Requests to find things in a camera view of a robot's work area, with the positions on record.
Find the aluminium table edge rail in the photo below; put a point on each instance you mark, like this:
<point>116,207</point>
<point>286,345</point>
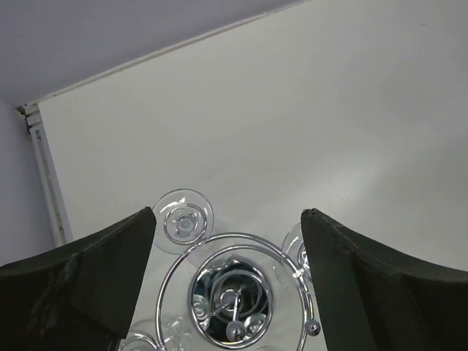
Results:
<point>54,203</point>

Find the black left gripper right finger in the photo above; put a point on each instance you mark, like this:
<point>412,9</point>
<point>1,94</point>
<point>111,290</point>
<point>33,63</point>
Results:
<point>373,297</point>

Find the clear wine glass far right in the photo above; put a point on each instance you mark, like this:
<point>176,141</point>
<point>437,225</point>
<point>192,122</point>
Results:
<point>295,261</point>

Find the chrome wine glass rack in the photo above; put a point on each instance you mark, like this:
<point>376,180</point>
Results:
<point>230,300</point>

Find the clear wine glass far left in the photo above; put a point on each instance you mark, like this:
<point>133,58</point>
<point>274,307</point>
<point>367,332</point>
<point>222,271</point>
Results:
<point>184,219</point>

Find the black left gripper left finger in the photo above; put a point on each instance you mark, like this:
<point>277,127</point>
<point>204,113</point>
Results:
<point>79,296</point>

